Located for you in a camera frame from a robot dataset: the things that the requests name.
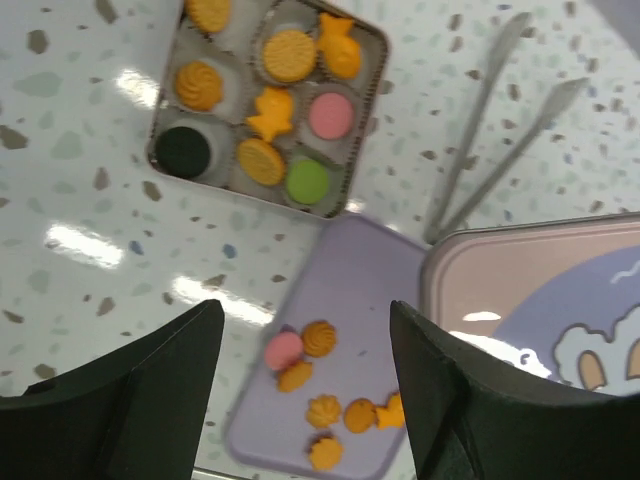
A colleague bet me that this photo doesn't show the orange fish cookie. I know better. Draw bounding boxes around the orange fish cookie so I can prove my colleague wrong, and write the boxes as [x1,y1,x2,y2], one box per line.
[375,392,405,430]
[317,13,361,80]

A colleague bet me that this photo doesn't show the orange shell cookie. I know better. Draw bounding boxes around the orange shell cookie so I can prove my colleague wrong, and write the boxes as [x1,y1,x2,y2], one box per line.
[245,86,294,143]

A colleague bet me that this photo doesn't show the orange fish cookie right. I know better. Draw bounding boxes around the orange fish cookie right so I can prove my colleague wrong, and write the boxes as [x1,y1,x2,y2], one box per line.
[375,392,405,430]

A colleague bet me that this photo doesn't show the orange sandwich cookie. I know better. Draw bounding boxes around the orange sandwich cookie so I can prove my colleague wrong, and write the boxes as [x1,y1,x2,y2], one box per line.
[236,138,286,187]

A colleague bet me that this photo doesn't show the lavender plastic tray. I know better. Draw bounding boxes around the lavender plastic tray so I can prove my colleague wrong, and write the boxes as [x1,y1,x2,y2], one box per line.
[225,215,426,479]

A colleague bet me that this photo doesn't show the orange fish cookie top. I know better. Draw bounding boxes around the orange fish cookie top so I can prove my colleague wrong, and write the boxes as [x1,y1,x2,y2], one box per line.
[317,13,361,80]

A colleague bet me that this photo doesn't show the orange leaf cookie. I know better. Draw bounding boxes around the orange leaf cookie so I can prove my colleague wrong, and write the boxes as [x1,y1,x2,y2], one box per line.
[308,435,344,471]
[277,360,313,393]

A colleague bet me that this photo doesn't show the orange rosette cookie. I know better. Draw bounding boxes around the orange rosette cookie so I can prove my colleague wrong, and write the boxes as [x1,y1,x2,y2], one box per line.
[305,394,342,429]

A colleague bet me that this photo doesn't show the orange swirl cookie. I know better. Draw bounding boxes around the orange swirl cookie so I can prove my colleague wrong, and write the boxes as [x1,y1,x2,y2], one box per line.
[301,320,337,358]

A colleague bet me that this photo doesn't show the orange leaf cookie bottom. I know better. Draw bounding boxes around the orange leaf cookie bottom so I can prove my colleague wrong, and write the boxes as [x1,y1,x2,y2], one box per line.
[308,435,344,471]

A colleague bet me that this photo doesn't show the pink sandwich cookie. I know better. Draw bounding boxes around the pink sandwich cookie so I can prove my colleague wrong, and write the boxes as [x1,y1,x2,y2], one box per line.
[308,92,354,140]
[263,331,304,371]

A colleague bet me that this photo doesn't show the green sandwich cookie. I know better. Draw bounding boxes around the green sandwich cookie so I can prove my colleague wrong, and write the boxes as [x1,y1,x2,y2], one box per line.
[285,158,329,205]

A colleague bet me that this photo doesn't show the black sandwich cookie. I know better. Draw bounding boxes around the black sandwich cookie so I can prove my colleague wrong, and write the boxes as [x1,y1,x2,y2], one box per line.
[154,126,211,179]

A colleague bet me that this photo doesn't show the cookie tin with liners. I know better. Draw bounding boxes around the cookie tin with liners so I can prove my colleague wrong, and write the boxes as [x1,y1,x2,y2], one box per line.
[146,1,390,219]

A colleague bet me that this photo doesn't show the round orange cookie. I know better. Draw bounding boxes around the round orange cookie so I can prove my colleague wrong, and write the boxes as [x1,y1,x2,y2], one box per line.
[261,29,317,83]
[185,0,232,33]
[174,61,224,112]

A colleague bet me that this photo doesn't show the orange leaf cookie left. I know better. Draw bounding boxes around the orange leaf cookie left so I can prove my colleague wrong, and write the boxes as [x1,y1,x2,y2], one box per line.
[277,360,313,393]

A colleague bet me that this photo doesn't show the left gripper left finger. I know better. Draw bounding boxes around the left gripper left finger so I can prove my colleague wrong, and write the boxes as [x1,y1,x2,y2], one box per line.
[1,300,224,479]

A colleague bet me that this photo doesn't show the orange chip cookie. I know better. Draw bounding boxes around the orange chip cookie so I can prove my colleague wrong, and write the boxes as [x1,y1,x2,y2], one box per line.
[343,398,377,434]

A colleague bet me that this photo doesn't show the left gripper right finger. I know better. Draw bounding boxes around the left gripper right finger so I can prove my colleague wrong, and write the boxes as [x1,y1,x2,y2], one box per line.
[390,301,639,479]

